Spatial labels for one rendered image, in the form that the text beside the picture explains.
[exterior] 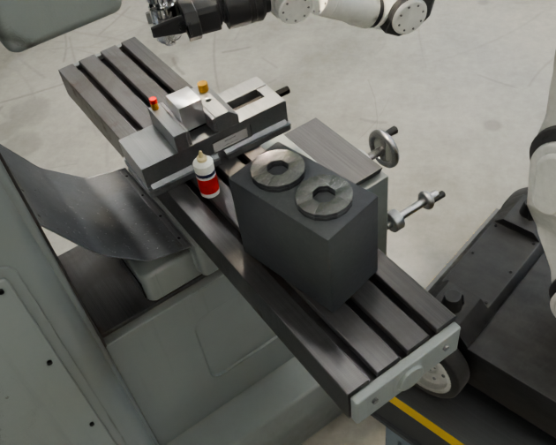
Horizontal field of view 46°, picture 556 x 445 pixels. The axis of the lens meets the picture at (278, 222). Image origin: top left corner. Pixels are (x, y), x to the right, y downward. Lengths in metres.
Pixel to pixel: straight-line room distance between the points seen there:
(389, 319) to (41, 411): 0.70
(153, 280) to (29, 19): 0.60
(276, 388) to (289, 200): 0.93
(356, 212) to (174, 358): 0.74
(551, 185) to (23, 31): 0.89
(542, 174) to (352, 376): 0.49
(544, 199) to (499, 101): 1.84
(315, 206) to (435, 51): 2.45
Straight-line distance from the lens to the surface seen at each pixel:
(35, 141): 3.25
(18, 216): 1.11
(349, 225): 0.98
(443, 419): 1.59
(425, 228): 2.47
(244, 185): 1.05
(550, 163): 1.21
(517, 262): 1.63
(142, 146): 1.38
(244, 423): 1.83
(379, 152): 1.82
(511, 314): 1.56
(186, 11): 1.21
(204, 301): 1.49
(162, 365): 1.58
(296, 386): 1.86
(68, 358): 1.32
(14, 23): 1.02
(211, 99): 1.38
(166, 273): 1.38
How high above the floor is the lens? 1.82
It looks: 47 degrees down
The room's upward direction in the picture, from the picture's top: 9 degrees counter-clockwise
